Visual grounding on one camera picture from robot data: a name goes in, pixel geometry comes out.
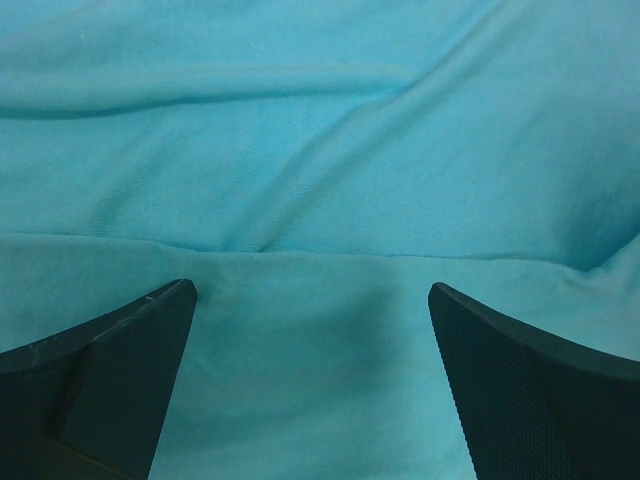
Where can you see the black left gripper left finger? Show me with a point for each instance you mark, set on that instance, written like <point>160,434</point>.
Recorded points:
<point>90,402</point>

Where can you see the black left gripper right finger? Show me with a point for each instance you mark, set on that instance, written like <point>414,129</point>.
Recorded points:
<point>533,405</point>

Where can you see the teal t shirt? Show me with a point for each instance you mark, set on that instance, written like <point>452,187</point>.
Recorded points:
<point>314,167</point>

